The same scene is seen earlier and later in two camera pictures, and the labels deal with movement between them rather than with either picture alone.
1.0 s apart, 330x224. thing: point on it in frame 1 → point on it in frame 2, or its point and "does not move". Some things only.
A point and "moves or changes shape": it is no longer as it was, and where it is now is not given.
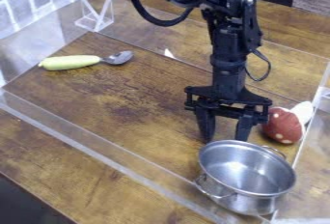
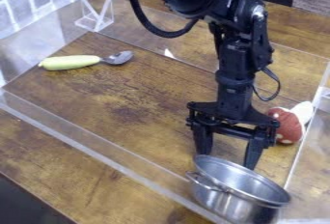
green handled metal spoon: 60,63 does not move
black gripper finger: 206,120 → 203,138
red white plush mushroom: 283,123 does not move
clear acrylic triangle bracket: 92,20 does not move
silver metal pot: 243,176 moves or changes shape
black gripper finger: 244,123 → 255,150
